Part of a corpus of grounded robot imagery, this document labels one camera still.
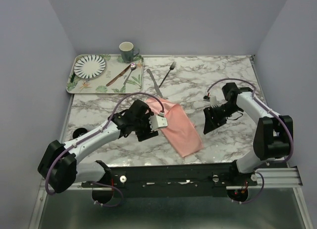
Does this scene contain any black silver fork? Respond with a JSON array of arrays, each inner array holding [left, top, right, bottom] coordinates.
[[159, 61, 176, 87]]

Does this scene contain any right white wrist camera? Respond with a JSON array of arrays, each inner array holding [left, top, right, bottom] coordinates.
[[203, 95, 218, 108]]

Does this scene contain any leaf pattern serving tray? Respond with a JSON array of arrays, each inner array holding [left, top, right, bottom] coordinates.
[[66, 54, 144, 94]]

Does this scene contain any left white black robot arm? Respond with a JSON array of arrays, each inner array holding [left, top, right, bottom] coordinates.
[[38, 100, 167, 195]]

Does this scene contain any aluminium rail frame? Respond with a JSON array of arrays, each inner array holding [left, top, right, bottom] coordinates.
[[29, 164, 312, 229]]

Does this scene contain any green ceramic mug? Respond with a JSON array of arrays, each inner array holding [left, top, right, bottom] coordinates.
[[119, 42, 140, 63]]

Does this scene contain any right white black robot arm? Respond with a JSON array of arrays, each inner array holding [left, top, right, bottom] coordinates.
[[203, 82, 294, 185]]

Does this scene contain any silver table knife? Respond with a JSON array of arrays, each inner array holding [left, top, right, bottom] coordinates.
[[146, 68, 163, 98]]

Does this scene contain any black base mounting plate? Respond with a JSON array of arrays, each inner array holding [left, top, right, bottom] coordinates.
[[97, 163, 257, 198]]

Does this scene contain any silver spoon on tray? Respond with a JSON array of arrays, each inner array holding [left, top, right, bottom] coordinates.
[[123, 63, 137, 86]]

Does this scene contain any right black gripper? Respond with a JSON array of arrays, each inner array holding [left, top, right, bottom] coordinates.
[[203, 102, 241, 134]]

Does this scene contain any striped white plate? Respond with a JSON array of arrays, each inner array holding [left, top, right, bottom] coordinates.
[[73, 55, 106, 80]]

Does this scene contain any orange patterned teacup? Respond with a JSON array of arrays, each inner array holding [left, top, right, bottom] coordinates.
[[72, 127, 88, 139]]

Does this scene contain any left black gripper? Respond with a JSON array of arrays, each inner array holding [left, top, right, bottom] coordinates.
[[133, 111, 158, 141]]

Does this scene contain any copper knife on tray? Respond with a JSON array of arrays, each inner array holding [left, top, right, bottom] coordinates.
[[106, 65, 131, 87]]

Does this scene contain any pink cloth napkin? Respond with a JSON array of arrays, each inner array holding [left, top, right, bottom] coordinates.
[[146, 98, 204, 157]]

